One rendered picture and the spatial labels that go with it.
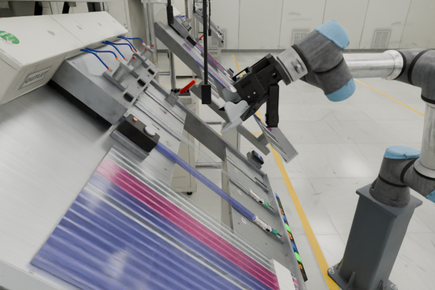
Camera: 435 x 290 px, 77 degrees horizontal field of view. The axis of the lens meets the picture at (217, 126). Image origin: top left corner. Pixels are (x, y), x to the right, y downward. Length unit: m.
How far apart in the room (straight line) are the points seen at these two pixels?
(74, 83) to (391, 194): 1.20
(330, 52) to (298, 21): 7.96
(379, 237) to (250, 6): 7.46
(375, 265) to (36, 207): 1.38
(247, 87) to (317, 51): 0.17
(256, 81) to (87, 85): 0.35
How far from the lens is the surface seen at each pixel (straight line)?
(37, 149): 0.45
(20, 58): 0.44
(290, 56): 0.66
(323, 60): 0.68
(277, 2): 8.45
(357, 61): 0.92
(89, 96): 0.55
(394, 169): 1.28
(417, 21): 10.16
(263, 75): 0.67
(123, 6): 1.68
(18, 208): 0.38
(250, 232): 0.69
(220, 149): 0.96
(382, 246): 1.45
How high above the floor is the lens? 1.30
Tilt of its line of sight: 24 degrees down
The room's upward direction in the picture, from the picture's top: straight up
